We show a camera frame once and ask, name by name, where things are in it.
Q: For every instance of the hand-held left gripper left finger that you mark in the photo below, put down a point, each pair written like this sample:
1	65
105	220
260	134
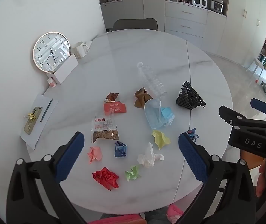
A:
71	156

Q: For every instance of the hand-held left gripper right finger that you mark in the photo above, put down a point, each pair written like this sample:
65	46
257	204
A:
191	156

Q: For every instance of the small blue patterned wrapper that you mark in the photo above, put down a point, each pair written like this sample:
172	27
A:
193	134

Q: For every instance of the pink paper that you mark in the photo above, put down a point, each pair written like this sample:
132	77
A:
95	154

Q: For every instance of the yellow paper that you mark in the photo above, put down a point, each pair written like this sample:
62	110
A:
161	140

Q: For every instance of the clear snack wrapper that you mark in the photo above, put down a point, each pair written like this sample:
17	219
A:
104	133

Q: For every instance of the red paper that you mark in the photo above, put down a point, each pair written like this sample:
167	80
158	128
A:
106	178

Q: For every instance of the black plastic mesh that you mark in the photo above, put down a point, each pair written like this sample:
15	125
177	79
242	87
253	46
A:
189	96

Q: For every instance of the blue face mask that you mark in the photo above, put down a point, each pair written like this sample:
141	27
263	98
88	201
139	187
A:
166	114

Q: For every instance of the dark blue wrapper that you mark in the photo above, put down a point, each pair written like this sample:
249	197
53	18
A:
120	149

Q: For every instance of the white stool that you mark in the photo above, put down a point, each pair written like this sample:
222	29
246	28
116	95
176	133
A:
258	66

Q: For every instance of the white paper sheet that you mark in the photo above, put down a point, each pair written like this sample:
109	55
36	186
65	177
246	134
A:
32	141

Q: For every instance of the white crumpled tissue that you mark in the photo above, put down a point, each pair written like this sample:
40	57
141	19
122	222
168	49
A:
147	159

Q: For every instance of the olive patterned tag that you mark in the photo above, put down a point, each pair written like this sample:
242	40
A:
30	127

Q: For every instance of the yellow binder clip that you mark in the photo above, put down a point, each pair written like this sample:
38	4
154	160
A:
31	116

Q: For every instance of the green crumpled paper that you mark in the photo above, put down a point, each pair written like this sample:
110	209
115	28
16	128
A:
133	173

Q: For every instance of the red tissue packet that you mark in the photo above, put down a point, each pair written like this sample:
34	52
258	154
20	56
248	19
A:
115	107

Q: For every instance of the person's grey quilted pants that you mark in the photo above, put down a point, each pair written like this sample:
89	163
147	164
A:
156	217

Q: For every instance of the small brown wrapper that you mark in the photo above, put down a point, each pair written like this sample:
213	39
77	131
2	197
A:
111	96

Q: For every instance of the brown crumpled paper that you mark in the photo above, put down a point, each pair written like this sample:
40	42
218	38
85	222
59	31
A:
141	100

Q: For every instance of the small pink bottle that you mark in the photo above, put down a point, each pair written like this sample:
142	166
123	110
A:
51	82

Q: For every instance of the white wardrobe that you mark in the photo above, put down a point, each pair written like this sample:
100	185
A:
245	23

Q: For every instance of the white cardboard box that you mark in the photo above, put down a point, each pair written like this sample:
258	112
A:
65	71

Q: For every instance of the clear plastic bottle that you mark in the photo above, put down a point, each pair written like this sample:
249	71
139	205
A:
150	79

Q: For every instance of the white patterned mug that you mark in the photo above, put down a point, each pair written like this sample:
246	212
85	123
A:
79	50

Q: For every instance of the silver toaster oven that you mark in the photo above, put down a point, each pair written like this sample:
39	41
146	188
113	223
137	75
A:
215	4

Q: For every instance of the dish rack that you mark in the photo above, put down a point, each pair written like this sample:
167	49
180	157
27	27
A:
183	0

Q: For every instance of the grey chair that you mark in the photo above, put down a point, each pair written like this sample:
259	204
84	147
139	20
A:
135	24

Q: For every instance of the tall white cabinet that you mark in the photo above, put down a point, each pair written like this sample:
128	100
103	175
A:
133	0

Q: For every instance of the round wall clock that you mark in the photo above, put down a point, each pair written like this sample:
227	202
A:
51	51

